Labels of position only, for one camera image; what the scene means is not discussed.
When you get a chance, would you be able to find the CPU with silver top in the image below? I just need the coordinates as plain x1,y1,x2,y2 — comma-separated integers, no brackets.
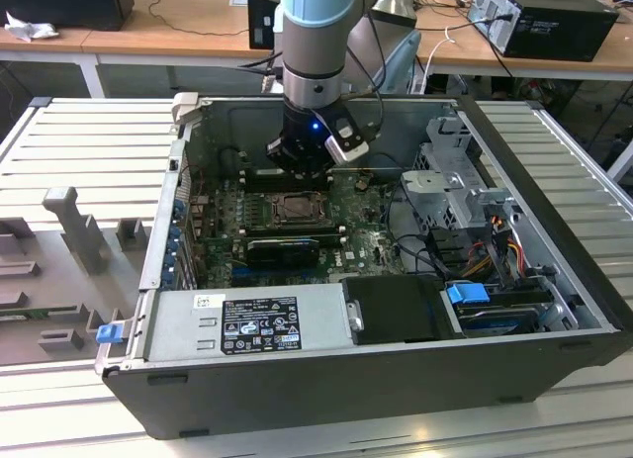
282,198,318,220

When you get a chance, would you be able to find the metal socket cover frame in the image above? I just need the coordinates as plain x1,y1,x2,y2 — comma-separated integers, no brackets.
269,193,329,226

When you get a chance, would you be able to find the CPU socket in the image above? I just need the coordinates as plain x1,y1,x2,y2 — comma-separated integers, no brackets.
268,191,332,228

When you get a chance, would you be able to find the black RAM stick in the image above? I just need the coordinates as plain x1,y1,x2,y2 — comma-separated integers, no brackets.
241,220,342,244

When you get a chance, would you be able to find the black graphics card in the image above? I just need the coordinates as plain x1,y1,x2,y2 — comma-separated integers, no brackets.
245,237,320,270

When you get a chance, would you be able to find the green motherboard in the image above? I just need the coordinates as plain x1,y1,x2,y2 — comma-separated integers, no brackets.
190,173,411,289

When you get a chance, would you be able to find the small black computer tower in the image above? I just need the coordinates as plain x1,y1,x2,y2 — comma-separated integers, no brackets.
247,0,286,51

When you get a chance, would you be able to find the pale blue teach pendant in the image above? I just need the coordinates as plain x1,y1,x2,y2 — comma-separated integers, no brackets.
380,30,422,94

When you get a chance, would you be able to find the grey metal drive cage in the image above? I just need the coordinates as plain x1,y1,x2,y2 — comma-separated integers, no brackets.
400,115,520,231

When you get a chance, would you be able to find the wooden desk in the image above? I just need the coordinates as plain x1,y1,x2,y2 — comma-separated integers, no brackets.
0,0,283,99
413,0,633,83

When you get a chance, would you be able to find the black plastic shroud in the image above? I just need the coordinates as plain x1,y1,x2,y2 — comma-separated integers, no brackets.
340,274,466,345

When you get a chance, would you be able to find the grey power supply unit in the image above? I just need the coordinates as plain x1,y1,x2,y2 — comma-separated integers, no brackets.
145,282,355,363

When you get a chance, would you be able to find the blue disk carrier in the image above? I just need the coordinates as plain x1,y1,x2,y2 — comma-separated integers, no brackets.
444,282,491,311

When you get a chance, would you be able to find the open black PC case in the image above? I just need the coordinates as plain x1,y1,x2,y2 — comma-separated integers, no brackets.
93,92,633,442

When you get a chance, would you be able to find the hard disk drive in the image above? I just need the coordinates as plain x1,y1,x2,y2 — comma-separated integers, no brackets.
455,303,541,338

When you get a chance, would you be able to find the large black box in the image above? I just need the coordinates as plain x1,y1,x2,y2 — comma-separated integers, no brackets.
0,0,136,33

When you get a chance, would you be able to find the black desktop computer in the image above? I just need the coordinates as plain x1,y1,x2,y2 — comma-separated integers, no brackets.
467,0,620,63

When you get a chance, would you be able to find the grey parts rack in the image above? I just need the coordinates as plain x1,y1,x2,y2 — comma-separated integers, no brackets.
0,185,154,368

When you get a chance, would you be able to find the crumpled white paper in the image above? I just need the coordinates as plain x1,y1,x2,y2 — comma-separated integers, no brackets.
4,10,60,43

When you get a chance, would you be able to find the green RAM stick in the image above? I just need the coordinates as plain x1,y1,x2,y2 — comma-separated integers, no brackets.
0,307,51,323

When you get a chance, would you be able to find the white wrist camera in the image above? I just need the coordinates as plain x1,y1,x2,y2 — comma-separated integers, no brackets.
323,119,371,165

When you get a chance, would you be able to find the grey case handle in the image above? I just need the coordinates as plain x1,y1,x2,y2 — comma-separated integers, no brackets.
170,92,200,129

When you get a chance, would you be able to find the black internal cable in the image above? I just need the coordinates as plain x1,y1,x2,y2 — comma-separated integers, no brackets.
384,180,446,277

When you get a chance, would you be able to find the thin black desk cable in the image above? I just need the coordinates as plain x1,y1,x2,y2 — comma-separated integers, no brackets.
146,0,249,37

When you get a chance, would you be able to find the white cable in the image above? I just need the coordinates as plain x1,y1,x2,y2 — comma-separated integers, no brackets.
409,25,456,93

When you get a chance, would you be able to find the yellow red wire bundle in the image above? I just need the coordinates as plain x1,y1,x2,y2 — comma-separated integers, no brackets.
464,239,526,282

